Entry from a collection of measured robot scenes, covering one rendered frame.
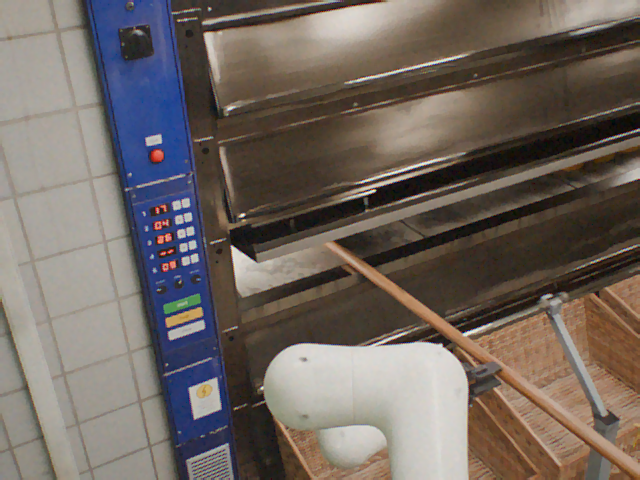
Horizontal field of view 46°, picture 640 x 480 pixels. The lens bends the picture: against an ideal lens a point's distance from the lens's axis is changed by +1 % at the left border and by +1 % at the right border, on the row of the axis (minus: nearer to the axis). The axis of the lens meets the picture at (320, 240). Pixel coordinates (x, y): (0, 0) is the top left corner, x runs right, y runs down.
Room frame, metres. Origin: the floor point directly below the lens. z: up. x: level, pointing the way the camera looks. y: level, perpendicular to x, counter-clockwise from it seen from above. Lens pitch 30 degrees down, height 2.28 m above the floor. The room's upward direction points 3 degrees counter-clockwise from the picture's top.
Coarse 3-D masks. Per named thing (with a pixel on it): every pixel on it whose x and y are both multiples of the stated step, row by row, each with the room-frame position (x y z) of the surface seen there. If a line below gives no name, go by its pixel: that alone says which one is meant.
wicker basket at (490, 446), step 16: (480, 400) 1.63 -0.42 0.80; (480, 416) 1.62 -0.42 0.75; (288, 432) 1.56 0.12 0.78; (304, 432) 1.58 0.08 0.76; (480, 432) 1.61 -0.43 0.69; (496, 432) 1.55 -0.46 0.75; (288, 448) 1.49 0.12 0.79; (304, 448) 1.56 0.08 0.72; (480, 448) 1.61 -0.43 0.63; (496, 448) 1.55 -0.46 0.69; (512, 448) 1.50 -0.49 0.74; (288, 464) 1.51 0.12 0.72; (304, 464) 1.42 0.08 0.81; (320, 464) 1.57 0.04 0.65; (368, 464) 1.61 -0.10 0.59; (384, 464) 1.61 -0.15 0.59; (480, 464) 1.59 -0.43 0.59; (496, 464) 1.55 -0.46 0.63; (512, 464) 1.49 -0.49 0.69; (528, 464) 1.44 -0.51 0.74
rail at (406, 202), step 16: (592, 144) 1.91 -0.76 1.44; (608, 144) 1.93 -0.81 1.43; (544, 160) 1.83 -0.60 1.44; (560, 160) 1.86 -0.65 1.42; (480, 176) 1.75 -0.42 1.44; (496, 176) 1.76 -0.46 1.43; (432, 192) 1.68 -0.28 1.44; (448, 192) 1.70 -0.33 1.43; (384, 208) 1.61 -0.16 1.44; (400, 208) 1.63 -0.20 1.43; (320, 224) 1.55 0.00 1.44; (336, 224) 1.55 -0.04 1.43; (272, 240) 1.48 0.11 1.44; (288, 240) 1.50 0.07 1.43
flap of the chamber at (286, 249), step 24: (624, 120) 2.20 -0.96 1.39; (552, 144) 2.04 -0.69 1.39; (576, 144) 2.00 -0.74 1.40; (624, 144) 1.96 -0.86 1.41; (456, 168) 1.93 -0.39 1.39; (480, 168) 1.89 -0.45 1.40; (504, 168) 1.86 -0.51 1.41; (552, 168) 1.84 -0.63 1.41; (384, 192) 1.80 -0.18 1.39; (408, 192) 1.76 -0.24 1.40; (480, 192) 1.73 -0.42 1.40; (312, 216) 1.68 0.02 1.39; (336, 216) 1.65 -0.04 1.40; (384, 216) 1.61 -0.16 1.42; (408, 216) 1.63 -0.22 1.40; (240, 240) 1.57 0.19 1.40; (312, 240) 1.52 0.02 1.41
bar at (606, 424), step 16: (624, 272) 1.67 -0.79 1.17; (576, 288) 1.61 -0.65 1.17; (592, 288) 1.62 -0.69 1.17; (544, 304) 1.55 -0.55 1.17; (560, 304) 1.56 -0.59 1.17; (496, 320) 1.49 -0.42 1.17; (512, 320) 1.50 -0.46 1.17; (560, 320) 1.55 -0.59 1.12; (480, 336) 1.46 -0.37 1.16; (560, 336) 1.52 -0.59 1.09; (576, 352) 1.49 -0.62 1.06; (576, 368) 1.47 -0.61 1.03; (592, 384) 1.43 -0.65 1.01; (592, 400) 1.41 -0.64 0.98; (592, 416) 1.41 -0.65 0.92; (608, 416) 1.38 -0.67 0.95; (608, 432) 1.35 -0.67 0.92; (592, 448) 1.38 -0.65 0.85; (592, 464) 1.37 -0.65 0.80; (608, 464) 1.36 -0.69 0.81
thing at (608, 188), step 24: (576, 192) 2.14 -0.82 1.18; (600, 192) 2.13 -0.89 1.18; (624, 192) 2.18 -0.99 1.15; (504, 216) 2.01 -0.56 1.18; (528, 216) 2.00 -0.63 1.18; (552, 216) 2.05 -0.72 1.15; (432, 240) 1.89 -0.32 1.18; (456, 240) 1.89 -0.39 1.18; (480, 240) 1.93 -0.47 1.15; (384, 264) 1.78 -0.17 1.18; (408, 264) 1.81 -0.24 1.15; (288, 288) 1.68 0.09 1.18; (312, 288) 1.68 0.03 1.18; (336, 288) 1.71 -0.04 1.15; (240, 312) 1.59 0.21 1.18; (264, 312) 1.61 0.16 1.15
